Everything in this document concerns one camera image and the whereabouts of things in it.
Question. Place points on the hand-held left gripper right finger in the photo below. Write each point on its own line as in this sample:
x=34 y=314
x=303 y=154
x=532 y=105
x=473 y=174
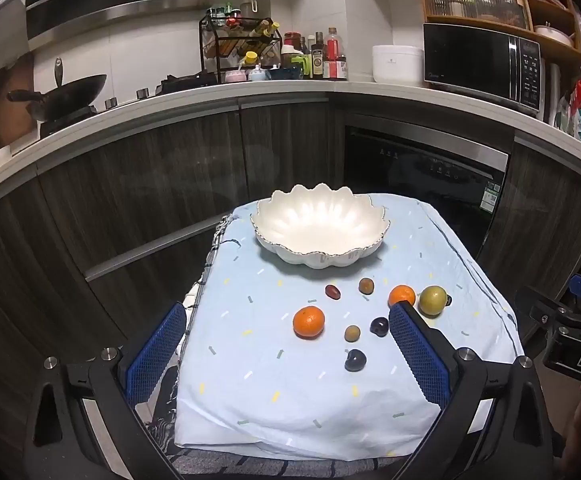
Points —
x=418 y=355

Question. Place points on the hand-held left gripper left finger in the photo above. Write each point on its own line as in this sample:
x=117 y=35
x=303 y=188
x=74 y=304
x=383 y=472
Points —
x=155 y=355

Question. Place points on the dark purple plum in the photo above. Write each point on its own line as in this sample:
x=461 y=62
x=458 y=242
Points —
x=355 y=360
x=379 y=326

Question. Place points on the yellow-green round fruit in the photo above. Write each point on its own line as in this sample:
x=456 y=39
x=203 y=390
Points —
x=432 y=300

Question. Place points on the orange mandarin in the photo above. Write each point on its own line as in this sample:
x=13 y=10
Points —
x=309 y=322
x=402 y=295

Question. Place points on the brown longan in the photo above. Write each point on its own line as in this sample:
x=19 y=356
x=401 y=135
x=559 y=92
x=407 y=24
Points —
x=366 y=285
x=352 y=332

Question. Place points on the red grape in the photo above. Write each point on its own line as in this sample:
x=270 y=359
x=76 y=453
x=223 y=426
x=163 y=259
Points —
x=332 y=290

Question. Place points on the white scalloped ceramic bowl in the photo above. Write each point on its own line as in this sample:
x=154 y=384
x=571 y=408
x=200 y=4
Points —
x=320 y=225

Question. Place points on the green white label sticker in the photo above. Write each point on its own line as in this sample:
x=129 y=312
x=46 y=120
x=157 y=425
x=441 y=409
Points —
x=490 y=197

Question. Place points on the light blue patterned tablecloth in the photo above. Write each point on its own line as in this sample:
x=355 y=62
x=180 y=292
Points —
x=270 y=385

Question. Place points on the black built-in dishwasher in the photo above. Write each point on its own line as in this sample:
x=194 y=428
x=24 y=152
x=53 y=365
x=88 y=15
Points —
x=420 y=180

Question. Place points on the dark wood base cabinets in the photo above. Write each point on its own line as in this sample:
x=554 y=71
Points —
x=145 y=170

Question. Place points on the black microwave oven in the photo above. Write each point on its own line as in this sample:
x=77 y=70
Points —
x=482 y=67

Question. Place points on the white pot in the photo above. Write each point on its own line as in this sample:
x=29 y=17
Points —
x=552 y=35

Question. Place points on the black gas stove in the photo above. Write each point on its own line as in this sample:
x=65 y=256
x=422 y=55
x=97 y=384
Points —
x=185 y=84

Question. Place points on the black wok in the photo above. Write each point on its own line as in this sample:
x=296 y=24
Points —
x=70 y=92

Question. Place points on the white rice cooker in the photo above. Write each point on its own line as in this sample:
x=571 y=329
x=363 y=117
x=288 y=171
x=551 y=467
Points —
x=398 y=64

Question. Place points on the wooden cutting board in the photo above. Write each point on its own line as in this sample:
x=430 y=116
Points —
x=13 y=105

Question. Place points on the white kitchen countertop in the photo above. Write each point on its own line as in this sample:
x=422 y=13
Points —
x=270 y=91

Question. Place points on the small pink jar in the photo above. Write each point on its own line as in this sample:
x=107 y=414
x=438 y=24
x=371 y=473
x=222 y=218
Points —
x=234 y=76

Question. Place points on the small blue jar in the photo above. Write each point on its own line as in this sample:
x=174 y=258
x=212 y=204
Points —
x=256 y=74

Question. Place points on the dark teal dish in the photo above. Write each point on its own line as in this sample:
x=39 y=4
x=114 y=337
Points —
x=285 y=73

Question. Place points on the green plastic cup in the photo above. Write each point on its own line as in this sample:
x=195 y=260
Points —
x=301 y=65

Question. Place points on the dark sauce bottle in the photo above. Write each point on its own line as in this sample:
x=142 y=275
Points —
x=318 y=55

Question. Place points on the red-lidded jar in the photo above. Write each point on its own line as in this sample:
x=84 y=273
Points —
x=290 y=45

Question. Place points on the group of seasoning bottles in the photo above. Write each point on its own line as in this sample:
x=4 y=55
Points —
x=230 y=20

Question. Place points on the white plastic jug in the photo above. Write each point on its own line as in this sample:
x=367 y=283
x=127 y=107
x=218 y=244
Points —
x=248 y=7

